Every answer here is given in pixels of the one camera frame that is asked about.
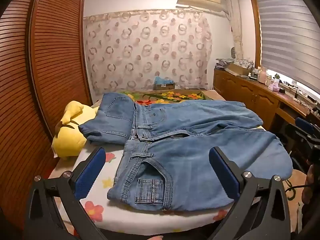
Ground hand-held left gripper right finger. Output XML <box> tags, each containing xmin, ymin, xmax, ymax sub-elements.
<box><xmin>208</xmin><ymin>146</ymin><xmax>292</xmax><ymax>240</ymax></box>

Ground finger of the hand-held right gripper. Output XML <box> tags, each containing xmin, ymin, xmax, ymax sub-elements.
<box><xmin>284</xmin><ymin>123</ymin><xmax>313</xmax><ymax>146</ymax></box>
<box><xmin>294</xmin><ymin>117</ymin><xmax>316</xmax><ymax>136</ymax></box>

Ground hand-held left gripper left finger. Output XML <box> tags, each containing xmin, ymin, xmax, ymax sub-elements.
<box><xmin>24</xmin><ymin>147</ymin><xmax>107</xmax><ymax>240</ymax></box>

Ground blue denim pants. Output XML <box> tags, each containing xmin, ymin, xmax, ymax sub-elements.
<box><xmin>107</xmin><ymin>100</ymin><xmax>293</xmax><ymax>212</ymax></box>
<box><xmin>78</xmin><ymin>92</ymin><xmax>138</xmax><ymax>145</ymax></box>

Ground folded blue denim pants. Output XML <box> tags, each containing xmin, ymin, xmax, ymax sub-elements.
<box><xmin>78</xmin><ymin>92</ymin><xmax>138</xmax><ymax>145</ymax></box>

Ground bed with floral sheet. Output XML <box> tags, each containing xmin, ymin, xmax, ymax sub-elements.
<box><xmin>47</xmin><ymin>89</ymin><xmax>300</xmax><ymax>233</ymax></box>

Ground yellow plush toy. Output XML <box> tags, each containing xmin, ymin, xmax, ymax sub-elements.
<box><xmin>51</xmin><ymin>101</ymin><xmax>100</xmax><ymax>161</ymax></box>

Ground pink patterned rug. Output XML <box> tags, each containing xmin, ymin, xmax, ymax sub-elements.
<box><xmin>284</xmin><ymin>171</ymin><xmax>308</xmax><ymax>230</ymax></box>

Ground wooden cabinet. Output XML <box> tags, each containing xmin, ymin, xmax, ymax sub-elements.
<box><xmin>213</xmin><ymin>67</ymin><xmax>320</xmax><ymax>137</ymax></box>

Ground pink bottle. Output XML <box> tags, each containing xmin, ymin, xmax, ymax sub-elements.
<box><xmin>258</xmin><ymin>66</ymin><xmax>268</xmax><ymax>84</ymax></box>

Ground open flat cardboard box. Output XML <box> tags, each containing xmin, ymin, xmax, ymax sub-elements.
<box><xmin>226</xmin><ymin>62</ymin><xmax>253</xmax><ymax>76</ymax></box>

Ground green floral blanket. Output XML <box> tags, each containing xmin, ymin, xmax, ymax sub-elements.
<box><xmin>120</xmin><ymin>89</ymin><xmax>213</xmax><ymax>105</ymax></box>

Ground wooden louvered wardrobe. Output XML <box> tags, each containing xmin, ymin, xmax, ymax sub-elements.
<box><xmin>0</xmin><ymin>0</ymin><xmax>93</xmax><ymax>230</ymax></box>

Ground cardboard box with blue cloth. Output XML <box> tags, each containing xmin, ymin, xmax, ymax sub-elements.
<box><xmin>153</xmin><ymin>76</ymin><xmax>176</xmax><ymax>91</ymax></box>

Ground wrapped air conditioner pipe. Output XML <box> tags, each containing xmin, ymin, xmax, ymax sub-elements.
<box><xmin>224</xmin><ymin>0</ymin><xmax>245</xmax><ymax>58</ymax></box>

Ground circle patterned curtain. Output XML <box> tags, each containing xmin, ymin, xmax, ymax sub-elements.
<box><xmin>83</xmin><ymin>8</ymin><xmax>213</xmax><ymax>96</ymax></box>

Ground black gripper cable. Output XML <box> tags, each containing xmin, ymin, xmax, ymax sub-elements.
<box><xmin>286</xmin><ymin>179</ymin><xmax>312</xmax><ymax>201</ymax></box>

